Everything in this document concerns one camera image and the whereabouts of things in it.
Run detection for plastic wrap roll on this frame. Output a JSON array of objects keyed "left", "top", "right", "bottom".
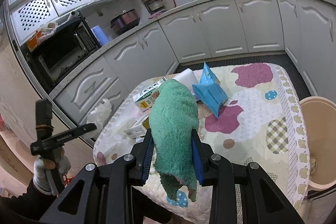
[{"left": 39, "top": 22, "right": 58, "bottom": 35}]

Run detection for blue snack packet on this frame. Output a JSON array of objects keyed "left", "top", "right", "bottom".
[{"left": 192, "top": 62, "right": 228, "bottom": 119}]

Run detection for blue cup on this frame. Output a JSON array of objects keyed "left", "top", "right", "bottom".
[{"left": 91, "top": 25, "right": 109, "bottom": 45}]

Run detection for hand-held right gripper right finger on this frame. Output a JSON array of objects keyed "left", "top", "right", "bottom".
[{"left": 191, "top": 128, "right": 305, "bottom": 224}]

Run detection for olive gold box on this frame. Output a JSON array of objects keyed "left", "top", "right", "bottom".
[{"left": 123, "top": 114, "right": 151, "bottom": 138}]

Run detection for white plastic bag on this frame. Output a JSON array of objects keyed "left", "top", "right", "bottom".
[{"left": 88, "top": 98, "right": 113, "bottom": 132}]

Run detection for orange package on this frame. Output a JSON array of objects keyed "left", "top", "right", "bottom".
[{"left": 26, "top": 30, "right": 42, "bottom": 52}]

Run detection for green fluffy towel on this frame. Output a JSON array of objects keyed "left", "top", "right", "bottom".
[{"left": 148, "top": 79, "right": 199, "bottom": 202}]

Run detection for person's left forearm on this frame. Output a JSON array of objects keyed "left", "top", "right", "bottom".
[{"left": 0, "top": 178, "right": 61, "bottom": 224}]

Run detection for person's left hand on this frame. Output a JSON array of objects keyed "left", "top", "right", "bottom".
[{"left": 33, "top": 148, "right": 72, "bottom": 196}]

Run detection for metal pot rack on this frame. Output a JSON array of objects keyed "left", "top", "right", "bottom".
[{"left": 144, "top": 0, "right": 168, "bottom": 13}]

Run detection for beige trash bin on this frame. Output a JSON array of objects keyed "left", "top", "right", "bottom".
[{"left": 299, "top": 96, "right": 336, "bottom": 190}]

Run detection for red brown rice cooker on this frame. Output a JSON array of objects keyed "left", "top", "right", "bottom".
[{"left": 110, "top": 9, "right": 139, "bottom": 35}]

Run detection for white green carton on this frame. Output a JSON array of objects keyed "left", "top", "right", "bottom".
[{"left": 133, "top": 78, "right": 168, "bottom": 112}]

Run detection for patterned tablecloth table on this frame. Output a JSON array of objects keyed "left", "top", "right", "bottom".
[{"left": 93, "top": 63, "right": 311, "bottom": 224}]

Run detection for white foam block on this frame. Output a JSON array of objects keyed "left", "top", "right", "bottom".
[{"left": 175, "top": 68, "right": 196, "bottom": 83}]

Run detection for black microwave oven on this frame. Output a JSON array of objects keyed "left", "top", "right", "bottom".
[{"left": 26, "top": 17, "right": 101, "bottom": 83}]

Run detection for foil roll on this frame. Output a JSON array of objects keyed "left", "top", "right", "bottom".
[{"left": 56, "top": 11, "right": 79, "bottom": 25}]

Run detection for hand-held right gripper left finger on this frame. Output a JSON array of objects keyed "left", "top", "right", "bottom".
[{"left": 39, "top": 128, "right": 155, "bottom": 224}]

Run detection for white kitchen base cabinets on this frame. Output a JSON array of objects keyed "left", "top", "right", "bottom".
[{"left": 49, "top": 0, "right": 336, "bottom": 146}]

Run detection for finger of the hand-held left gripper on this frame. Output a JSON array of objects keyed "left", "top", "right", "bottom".
[{"left": 78, "top": 123, "right": 97, "bottom": 136}]

